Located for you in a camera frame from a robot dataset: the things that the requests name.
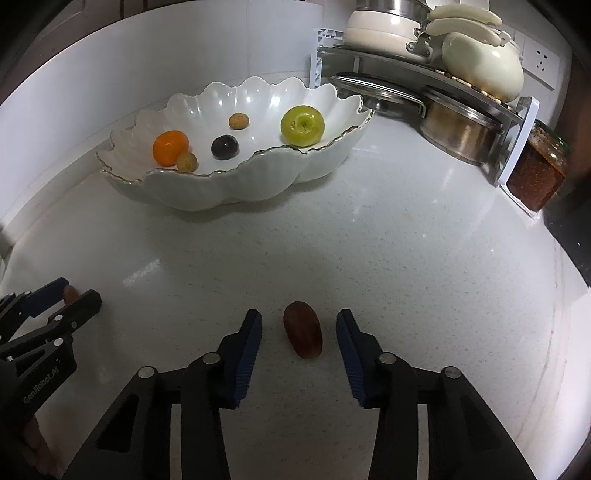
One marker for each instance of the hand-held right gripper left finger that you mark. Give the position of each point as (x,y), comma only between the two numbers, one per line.
(244,364)

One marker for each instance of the small yellow green fruit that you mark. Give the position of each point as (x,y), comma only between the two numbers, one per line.
(187,161)

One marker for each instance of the green apple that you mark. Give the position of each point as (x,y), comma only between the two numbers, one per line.
(302,127)

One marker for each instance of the steel steamer pot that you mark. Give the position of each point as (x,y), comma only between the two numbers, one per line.
(392,5)

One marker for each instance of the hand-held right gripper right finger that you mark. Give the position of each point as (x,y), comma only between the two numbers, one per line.
(353,364)

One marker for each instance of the grey corner shelf rack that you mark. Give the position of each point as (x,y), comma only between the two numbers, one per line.
(318,60)

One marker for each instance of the orange tangerine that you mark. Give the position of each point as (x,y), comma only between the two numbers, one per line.
(168,147)

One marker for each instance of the jar of red sauce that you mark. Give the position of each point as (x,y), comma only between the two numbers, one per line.
(535,175)

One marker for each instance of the white scalloped bowl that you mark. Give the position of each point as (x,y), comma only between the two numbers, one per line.
(240,184)

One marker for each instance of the stainless steel pot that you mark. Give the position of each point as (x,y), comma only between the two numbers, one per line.
(457,134)

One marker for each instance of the glass pan lid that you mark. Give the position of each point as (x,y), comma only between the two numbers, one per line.
(374,90)

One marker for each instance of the person's left hand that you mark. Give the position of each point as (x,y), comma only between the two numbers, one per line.
(39,441)

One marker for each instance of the white wall outlet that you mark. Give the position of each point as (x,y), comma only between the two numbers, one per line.
(540,60)

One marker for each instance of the beaded wooden trivet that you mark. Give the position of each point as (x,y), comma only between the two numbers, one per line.
(464,83)

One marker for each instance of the brown framed window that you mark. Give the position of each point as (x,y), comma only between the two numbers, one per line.
(115,7)

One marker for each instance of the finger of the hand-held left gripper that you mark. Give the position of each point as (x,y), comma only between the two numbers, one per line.
(81,307)
(46,297)

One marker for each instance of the small brownish yellow fruit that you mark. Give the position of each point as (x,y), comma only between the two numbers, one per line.
(238,122)

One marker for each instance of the cream saucepan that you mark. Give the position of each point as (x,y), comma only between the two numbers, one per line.
(378,32)

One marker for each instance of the red grape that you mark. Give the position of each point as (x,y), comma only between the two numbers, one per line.
(70,293)
(302,332)

